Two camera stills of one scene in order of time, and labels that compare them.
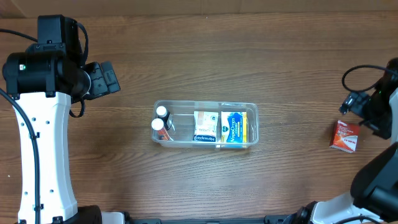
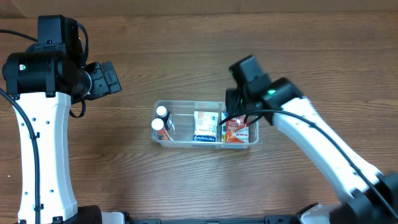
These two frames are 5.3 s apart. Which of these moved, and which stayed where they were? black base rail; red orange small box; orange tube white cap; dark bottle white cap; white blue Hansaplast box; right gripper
Moved: red orange small box; right gripper
Stayed: black base rail; orange tube white cap; white blue Hansaplast box; dark bottle white cap
